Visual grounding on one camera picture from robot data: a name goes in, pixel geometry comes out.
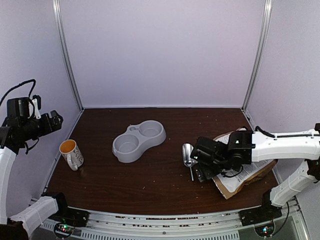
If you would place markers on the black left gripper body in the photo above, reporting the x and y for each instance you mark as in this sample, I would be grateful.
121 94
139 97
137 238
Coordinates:
47 127

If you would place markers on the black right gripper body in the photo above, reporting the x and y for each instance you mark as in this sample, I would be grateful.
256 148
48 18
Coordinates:
216 168

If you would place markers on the brown white pet food bag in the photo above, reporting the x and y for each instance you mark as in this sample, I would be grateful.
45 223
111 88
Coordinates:
235 181

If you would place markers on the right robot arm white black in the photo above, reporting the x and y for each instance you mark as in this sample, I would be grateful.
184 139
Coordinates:
249 146

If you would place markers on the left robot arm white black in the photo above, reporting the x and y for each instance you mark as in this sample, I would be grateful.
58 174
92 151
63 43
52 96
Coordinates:
23 123

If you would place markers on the grey double pet bowl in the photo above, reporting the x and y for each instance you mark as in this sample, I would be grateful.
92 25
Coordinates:
130 146

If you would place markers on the silver metal scoop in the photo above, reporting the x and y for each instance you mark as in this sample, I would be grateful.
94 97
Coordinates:
187 149

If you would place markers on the white patterned mug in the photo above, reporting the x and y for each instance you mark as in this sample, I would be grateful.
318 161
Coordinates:
72 154

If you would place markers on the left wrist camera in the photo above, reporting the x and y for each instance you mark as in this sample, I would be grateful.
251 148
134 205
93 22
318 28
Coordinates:
34 107

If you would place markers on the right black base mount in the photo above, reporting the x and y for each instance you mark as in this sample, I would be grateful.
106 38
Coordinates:
260 216

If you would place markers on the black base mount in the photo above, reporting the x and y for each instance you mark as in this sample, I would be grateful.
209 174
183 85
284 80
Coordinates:
66 214
260 216

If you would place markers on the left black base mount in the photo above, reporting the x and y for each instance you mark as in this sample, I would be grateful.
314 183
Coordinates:
66 214

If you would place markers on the front aluminium rail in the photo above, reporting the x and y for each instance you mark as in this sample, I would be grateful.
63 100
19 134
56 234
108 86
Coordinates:
223 225

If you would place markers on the right aluminium frame post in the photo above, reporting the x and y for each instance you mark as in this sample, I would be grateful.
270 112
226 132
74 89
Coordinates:
264 30

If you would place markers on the aluminium frame post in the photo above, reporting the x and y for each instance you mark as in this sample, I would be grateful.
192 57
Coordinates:
264 30
65 53

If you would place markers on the left aluminium frame post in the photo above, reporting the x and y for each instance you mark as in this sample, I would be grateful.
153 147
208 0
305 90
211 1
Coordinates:
65 53

